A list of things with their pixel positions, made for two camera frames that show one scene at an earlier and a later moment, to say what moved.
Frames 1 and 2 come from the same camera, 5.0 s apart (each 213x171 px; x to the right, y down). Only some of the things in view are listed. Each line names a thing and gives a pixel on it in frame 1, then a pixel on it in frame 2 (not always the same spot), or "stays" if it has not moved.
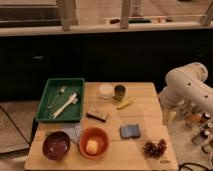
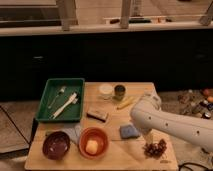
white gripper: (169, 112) to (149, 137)
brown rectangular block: (98, 115) stays
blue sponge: (130, 131) stays
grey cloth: (73, 133) stays
